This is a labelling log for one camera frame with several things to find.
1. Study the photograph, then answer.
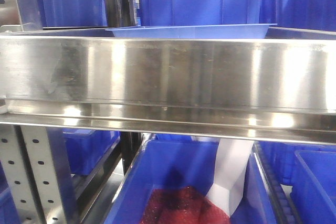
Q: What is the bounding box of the light blue plastic tray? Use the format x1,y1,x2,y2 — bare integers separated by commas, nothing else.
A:
107,24,273,39

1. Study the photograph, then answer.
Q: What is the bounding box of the stainless steel right shelf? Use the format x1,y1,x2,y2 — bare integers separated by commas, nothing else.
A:
1,27,335,144

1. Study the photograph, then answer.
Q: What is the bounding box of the blue bin with red cloth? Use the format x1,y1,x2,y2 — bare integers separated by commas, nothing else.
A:
105,140,277,223

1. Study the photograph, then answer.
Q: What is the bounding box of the red mesh cloth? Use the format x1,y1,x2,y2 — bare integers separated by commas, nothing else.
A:
140,186,231,224

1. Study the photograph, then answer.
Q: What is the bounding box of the white paper sheet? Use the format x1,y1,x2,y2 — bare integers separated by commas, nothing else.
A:
206,138,254,217

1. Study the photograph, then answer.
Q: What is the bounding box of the blue bin lower right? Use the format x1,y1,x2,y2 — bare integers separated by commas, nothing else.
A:
259,142,335,223

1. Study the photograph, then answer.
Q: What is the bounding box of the blue bin upper right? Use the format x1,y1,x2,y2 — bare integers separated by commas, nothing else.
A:
259,0,335,31

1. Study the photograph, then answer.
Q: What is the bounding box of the blue bin behind post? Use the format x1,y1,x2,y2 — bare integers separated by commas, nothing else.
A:
62,129,120,175

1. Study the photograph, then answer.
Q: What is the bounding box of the perforated steel shelf post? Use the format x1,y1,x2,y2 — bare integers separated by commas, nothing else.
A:
1,124,80,223

